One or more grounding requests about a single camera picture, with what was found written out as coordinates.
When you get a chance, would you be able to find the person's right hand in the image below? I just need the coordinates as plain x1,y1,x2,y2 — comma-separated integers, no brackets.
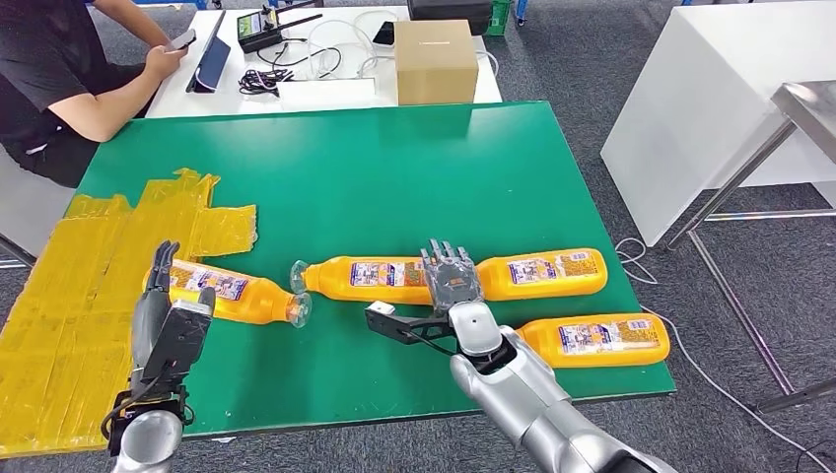
143,43,190,84

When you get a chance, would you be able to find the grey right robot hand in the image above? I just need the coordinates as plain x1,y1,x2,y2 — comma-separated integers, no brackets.
417,239,486,313

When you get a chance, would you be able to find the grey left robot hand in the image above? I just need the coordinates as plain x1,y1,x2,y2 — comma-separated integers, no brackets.
130,239,218,372

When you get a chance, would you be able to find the black phone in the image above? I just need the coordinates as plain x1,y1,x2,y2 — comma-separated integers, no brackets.
164,28,197,53

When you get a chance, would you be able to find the orange detergent bottle clear cap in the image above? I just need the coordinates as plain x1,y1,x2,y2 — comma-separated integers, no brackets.
516,312,672,371
289,255,436,306
473,247,609,303
142,257,314,329

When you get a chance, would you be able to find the dark blue tablet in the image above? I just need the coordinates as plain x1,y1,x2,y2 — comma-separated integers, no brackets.
185,9,232,95

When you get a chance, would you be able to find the white table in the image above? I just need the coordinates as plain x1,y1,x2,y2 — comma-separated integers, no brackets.
144,5,503,120

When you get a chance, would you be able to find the yellow tape patch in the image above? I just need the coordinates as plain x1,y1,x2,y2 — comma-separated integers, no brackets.
0,168,258,458

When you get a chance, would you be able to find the black device with antennas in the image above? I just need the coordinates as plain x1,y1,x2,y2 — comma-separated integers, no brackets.
236,0,324,55

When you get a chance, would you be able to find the person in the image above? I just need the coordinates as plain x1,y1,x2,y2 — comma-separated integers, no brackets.
0,0,197,189

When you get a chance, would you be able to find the white bench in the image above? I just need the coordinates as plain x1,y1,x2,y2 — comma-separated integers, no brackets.
0,151,76,270

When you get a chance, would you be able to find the brown cardboard box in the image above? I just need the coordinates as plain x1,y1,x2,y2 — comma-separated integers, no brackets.
392,19,479,107

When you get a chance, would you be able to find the green crate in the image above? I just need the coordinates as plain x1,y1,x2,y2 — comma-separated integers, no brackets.
484,0,514,37

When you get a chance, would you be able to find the black case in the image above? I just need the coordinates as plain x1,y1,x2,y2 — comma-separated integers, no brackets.
405,0,492,37

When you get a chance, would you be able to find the white cabinet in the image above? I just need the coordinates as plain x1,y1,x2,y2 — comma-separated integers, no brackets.
599,0,836,248

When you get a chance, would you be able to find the steel table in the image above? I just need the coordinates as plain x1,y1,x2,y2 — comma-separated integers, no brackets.
665,79,836,414

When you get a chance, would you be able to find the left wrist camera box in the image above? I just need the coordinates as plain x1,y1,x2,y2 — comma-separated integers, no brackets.
140,301,215,399

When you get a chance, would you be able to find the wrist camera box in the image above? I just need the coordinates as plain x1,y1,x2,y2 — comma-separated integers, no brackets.
140,301,215,399
364,300,453,347

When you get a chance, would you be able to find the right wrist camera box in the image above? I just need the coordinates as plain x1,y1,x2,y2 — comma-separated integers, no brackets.
364,300,453,347

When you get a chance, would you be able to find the black cable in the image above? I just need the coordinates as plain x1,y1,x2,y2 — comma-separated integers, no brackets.
237,37,343,100

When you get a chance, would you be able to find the white floor cable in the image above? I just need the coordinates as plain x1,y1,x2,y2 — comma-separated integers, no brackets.
613,236,836,473

